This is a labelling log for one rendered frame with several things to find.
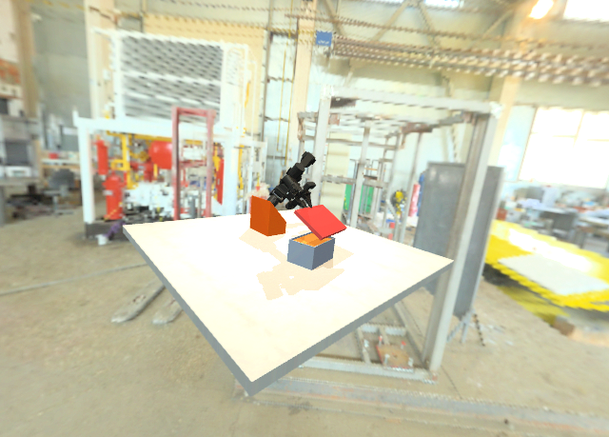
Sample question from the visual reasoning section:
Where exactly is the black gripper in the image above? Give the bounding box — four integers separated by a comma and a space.
285, 181, 316, 210

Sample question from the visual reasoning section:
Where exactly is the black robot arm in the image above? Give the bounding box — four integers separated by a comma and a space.
267, 151, 316, 207

